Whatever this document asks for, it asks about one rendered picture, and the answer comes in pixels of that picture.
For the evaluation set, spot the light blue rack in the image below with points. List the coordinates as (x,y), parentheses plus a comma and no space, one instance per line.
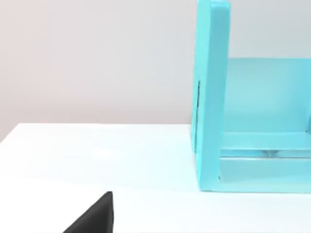
(211,121)

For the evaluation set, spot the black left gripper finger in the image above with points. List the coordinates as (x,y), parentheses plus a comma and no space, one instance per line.
(99,216)

